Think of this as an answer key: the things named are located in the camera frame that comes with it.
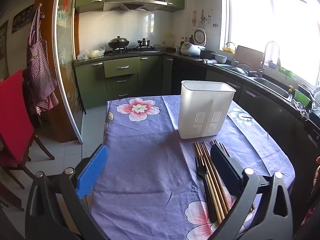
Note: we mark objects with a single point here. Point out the black gas stove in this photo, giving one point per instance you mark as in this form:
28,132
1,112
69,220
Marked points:
132,50

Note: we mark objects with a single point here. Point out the dark framed wall picture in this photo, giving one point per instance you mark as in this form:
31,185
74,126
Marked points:
22,16

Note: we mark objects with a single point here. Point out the white plastic bags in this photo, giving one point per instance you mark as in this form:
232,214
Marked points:
91,53

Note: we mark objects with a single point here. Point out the green cabinet drawer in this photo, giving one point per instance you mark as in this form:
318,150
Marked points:
122,67

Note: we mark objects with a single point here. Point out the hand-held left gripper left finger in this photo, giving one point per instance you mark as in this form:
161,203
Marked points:
92,172

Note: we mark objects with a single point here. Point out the green plastic basket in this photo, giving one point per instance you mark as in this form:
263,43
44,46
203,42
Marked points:
285,71

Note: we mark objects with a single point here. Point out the brown cutting board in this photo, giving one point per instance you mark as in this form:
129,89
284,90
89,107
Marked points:
247,55

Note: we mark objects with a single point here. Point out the green lower cabinets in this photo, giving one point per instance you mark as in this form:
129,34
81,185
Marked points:
90,85

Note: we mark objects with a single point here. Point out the green plastic basin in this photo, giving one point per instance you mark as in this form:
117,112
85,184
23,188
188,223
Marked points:
302,97

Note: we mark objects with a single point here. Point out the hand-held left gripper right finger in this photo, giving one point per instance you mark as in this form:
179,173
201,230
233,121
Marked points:
225,167

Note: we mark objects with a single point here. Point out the red covered wooden chair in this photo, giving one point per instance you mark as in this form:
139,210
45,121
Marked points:
12,120

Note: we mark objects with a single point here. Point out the black wok with lid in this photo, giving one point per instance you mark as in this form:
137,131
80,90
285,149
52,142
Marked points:
118,42

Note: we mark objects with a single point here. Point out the steel kitchen faucet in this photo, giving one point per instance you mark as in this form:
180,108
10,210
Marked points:
268,57

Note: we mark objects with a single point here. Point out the white plastic utensil holder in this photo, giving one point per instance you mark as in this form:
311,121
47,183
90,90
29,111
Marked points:
205,110

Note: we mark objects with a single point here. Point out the white bowl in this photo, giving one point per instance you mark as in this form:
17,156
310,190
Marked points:
220,58

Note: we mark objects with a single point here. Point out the small steel pot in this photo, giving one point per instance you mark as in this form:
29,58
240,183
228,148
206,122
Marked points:
143,42

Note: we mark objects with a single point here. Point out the grey dish cloth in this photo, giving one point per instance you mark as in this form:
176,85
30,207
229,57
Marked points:
207,61

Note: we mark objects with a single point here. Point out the dark sauce bottles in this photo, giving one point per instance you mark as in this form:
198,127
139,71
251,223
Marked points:
187,40

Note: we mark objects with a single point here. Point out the checkered apron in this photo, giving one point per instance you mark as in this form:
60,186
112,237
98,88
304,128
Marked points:
41,75

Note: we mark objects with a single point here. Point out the black plastic fork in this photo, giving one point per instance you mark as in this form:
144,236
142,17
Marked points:
203,177

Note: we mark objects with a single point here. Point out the black inner cooker pot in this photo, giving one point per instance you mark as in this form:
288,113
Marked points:
207,54

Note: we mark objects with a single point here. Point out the dark wok in sink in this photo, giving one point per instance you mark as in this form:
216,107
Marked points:
240,69

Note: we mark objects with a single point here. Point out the purple floral tablecloth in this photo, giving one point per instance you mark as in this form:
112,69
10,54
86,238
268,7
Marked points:
145,167

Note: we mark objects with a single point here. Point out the glass sliding door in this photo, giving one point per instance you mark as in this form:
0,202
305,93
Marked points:
66,55

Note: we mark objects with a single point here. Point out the pile of wooden chopsticks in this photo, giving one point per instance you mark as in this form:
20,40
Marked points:
212,185

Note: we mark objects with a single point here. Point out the yellow plastic basket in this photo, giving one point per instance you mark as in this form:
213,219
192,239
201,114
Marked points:
228,49

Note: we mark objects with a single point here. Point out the white rice cooker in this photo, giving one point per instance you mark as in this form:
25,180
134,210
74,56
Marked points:
191,47

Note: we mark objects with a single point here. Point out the steel double sink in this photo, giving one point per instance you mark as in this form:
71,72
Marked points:
272,87

